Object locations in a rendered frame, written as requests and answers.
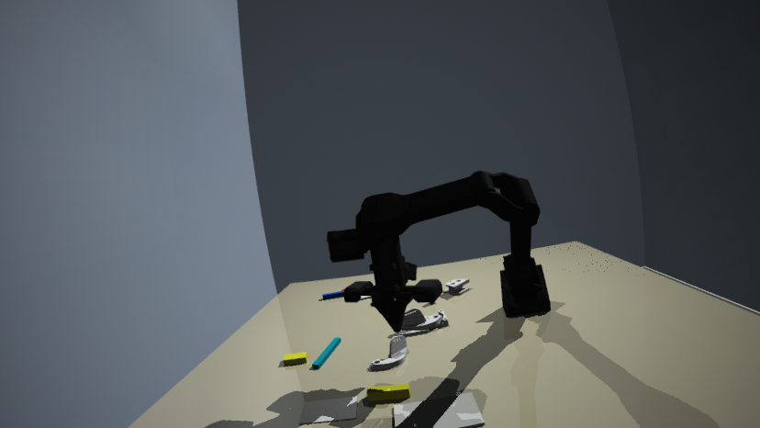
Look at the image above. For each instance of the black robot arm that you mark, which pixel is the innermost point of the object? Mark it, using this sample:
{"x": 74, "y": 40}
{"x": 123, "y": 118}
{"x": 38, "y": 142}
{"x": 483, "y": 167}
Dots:
{"x": 384, "y": 217}

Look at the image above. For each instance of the blue rectangular bar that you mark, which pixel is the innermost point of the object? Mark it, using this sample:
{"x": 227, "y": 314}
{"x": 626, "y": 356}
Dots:
{"x": 333, "y": 295}

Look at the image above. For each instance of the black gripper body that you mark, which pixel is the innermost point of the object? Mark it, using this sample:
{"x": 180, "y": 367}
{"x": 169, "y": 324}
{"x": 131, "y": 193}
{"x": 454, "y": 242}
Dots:
{"x": 389, "y": 277}

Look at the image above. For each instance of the teal rectangular bar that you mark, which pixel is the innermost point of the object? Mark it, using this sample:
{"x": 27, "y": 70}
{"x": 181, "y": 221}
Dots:
{"x": 326, "y": 353}

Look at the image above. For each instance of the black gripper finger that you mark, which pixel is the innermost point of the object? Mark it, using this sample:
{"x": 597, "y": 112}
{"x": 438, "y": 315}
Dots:
{"x": 398, "y": 309}
{"x": 386, "y": 310}

